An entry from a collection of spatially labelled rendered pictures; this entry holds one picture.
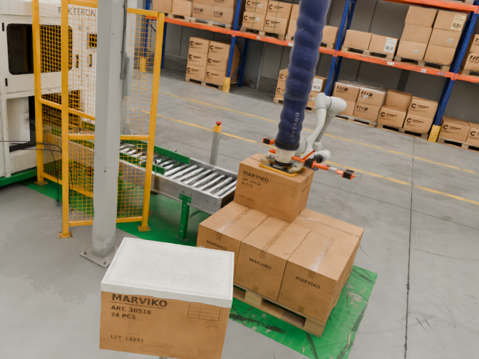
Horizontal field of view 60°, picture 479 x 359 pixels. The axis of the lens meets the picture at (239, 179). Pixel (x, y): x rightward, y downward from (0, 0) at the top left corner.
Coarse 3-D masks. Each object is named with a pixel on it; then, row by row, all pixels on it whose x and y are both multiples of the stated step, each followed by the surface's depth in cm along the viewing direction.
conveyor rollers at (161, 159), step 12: (84, 132) 508; (156, 156) 471; (168, 168) 448; (180, 168) 453; (192, 168) 458; (180, 180) 424; (192, 180) 428; (204, 180) 432; (216, 180) 437; (228, 180) 442; (216, 192) 408
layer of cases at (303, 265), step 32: (224, 224) 353; (256, 224) 362; (288, 224) 371; (320, 224) 381; (352, 224) 392; (256, 256) 330; (288, 256) 323; (320, 256) 330; (352, 256) 363; (256, 288) 339; (288, 288) 325; (320, 288) 312; (320, 320) 320
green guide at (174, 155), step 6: (84, 126) 518; (90, 126) 513; (144, 144) 482; (156, 150) 476; (162, 150) 473; (168, 150) 469; (174, 150) 471; (168, 156) 471; (174, 156) 467; (180, 156) 463; (186, 156) 461; (186, 162) 462
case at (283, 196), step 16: (256, 160) 394; (240, 176) 386; (256, 176) 378; (272, 176) 370; (288, 176) 369; (304, 176) 376; (240, 192) 391; (256, 192) 383; (272, 192) 375; (288, 192) 368; (304, 192) 385; (256, 208) 388; (272, 208) 380; (288, 208) 372; (304, 208) 406
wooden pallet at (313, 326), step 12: (348, 276) 398; (240, 300) 350; (252, 300) 344; (264, 300) 350; (336, 300) 357; (276, 312) 340; (288, 312) 343; (300, 312) 326; (300, 324) 332; (312, 324) 324; (324, 324) 321
